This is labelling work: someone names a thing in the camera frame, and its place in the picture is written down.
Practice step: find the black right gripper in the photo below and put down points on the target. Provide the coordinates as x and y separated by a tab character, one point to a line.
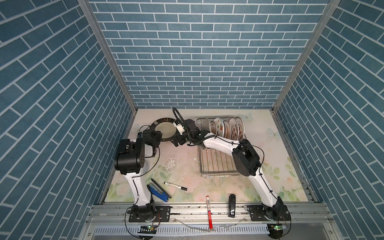
178	136

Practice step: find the grey ribbed plate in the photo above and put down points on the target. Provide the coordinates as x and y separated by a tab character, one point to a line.
206	125

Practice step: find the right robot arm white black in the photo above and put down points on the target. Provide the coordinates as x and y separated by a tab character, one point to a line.
246	159

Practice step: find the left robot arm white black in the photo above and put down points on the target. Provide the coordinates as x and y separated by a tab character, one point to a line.
130	161

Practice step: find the sunburst red text plate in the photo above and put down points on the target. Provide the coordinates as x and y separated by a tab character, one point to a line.
218	127

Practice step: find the black white marker pen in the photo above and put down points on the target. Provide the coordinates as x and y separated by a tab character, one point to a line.
176	186

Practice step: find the watermelon print plate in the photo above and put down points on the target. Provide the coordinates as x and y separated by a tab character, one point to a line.
227	129

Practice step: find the blue stapler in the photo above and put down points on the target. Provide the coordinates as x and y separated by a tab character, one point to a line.
158	191

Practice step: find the red rim white plate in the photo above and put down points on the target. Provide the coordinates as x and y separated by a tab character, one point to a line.
241	128

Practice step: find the red white pen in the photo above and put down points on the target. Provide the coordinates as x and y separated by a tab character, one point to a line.
209	212

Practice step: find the black rectangular remote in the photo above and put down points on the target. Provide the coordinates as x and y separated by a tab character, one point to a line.
232	206

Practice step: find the metal wire dish rack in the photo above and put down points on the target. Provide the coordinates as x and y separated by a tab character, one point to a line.
213	163

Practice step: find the white cable comb strip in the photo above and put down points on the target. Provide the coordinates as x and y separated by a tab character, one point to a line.
182	230

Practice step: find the aluminium corner post left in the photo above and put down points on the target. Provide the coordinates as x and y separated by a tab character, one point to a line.
95	27

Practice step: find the aluminium corner post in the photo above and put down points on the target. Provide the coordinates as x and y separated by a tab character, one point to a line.
95	27
319	28

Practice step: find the aluminium corner post right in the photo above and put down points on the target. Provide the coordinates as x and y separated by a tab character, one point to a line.
319	28

